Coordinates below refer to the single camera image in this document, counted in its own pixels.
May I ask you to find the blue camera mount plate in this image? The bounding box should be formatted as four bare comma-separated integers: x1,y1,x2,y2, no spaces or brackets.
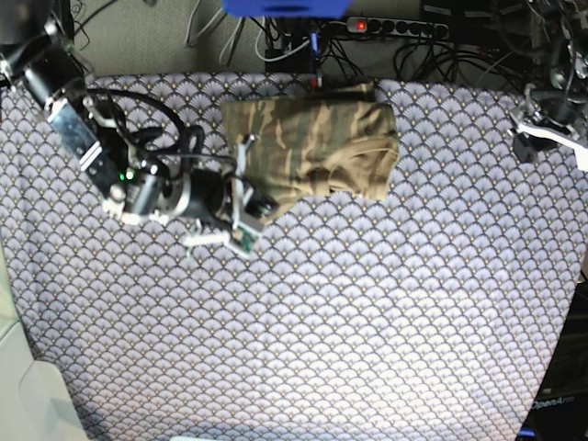
222,0,350,17

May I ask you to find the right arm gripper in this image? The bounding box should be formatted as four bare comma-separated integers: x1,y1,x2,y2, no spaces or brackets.
182,134,278,256

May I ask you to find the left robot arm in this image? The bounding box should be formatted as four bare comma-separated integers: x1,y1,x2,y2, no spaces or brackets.
510,1,587,172

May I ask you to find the white plastic bin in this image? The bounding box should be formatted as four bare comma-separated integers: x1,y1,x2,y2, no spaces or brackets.
1,259,87,440

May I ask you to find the black power strip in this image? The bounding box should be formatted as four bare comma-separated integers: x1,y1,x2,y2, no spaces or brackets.
344,17,450,40

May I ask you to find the purple fan-pattern tablecloth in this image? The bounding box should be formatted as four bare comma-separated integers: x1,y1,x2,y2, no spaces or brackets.
1,80,587,440

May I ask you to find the camouflage T-shirt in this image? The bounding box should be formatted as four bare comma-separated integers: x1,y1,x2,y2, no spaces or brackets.
220,82,400,222

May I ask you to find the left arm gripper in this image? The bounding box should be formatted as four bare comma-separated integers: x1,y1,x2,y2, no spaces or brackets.
510,85,587,172

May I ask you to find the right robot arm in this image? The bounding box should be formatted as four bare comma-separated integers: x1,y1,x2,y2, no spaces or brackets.
1,1,278,255

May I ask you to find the black OpenArm box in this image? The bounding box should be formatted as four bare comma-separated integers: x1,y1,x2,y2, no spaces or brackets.
516,281,587,440

